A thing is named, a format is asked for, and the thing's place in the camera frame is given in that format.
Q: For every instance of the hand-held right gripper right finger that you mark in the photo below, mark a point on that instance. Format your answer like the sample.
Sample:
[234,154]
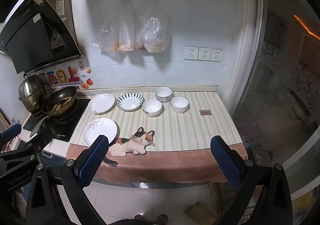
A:
[226,162]

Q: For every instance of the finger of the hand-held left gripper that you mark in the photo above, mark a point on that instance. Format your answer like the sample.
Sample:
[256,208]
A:
[10,132]
[40,142]

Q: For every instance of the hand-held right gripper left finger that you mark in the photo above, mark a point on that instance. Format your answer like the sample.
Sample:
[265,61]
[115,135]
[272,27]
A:
[93,162]

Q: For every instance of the white floral plate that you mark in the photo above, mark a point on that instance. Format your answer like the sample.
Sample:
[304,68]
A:
[101,103]
[100,131]

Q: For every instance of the black striped white plate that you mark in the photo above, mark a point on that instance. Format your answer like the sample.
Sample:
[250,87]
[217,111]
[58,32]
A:
[130,102]

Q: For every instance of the white bowl with dark rim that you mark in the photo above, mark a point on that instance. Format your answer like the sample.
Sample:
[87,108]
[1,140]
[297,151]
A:
[179,105]

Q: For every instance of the white bowl with blue print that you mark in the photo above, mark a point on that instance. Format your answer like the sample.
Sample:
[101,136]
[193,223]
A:
[152,108]

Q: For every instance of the white round plate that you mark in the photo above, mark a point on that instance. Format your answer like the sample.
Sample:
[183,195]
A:
[163,93]

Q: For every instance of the black tray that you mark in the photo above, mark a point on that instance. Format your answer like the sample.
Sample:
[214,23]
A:
[62,133]

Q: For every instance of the steel steamer pot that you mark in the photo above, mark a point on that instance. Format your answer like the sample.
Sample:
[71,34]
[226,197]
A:
[31,92]

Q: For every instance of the black wok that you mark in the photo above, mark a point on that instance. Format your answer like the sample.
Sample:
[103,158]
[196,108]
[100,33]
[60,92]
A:
[60,101]

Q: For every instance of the striped table mat with cat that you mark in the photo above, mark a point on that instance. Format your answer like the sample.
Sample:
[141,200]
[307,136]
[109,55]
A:
[187,135]

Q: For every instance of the small brown label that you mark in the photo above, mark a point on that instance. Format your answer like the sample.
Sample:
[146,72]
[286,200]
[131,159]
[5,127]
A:
[205,112]

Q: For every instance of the cardboard piece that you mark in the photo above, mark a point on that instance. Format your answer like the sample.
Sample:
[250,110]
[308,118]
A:
[198,211]

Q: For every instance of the orange toy items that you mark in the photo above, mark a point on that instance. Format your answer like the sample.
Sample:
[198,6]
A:
[62,77]

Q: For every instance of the person's left foot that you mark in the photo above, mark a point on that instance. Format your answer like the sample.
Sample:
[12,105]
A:
[139,217]

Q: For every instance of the person's foot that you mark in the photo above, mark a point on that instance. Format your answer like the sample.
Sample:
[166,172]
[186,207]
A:
[139,217]
[162,218]

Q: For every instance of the person's right foot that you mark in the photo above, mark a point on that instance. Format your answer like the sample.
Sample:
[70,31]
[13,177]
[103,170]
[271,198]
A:
[162,218]

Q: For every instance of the glass sliding door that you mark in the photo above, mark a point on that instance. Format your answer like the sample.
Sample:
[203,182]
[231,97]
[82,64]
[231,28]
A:
[282,90]

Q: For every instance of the black range hood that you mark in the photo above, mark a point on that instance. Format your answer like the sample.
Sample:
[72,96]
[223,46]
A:
[30,35]

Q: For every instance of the clear plastic bag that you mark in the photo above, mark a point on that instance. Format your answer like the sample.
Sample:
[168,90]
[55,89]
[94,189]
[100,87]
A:
[127,35]
[153,35]

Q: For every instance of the white wall socket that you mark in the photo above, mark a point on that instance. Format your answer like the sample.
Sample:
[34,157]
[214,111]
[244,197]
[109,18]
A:
[216,55]
[204,54]
[191,53]

